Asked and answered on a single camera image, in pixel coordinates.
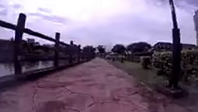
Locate red cracked paved path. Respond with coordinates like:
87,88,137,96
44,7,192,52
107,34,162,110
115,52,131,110
0,50,198,112

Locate group of dark trees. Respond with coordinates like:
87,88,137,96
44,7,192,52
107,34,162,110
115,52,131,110
95,38,153,64

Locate grass strip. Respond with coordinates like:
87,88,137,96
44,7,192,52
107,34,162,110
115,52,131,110
107,59,198,112

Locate bush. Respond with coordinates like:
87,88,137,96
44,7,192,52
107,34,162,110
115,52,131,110
139,55,153,71

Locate low dark building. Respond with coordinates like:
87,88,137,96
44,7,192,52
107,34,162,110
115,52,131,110
151,41,197,56

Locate dark lamp pole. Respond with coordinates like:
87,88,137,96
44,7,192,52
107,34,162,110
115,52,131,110
160,0,195,99

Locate green hedge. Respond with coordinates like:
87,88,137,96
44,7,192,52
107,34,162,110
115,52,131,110
150,45,198,83

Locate dark wooden rail fence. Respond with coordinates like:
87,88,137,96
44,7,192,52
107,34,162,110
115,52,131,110
0,11,99,82

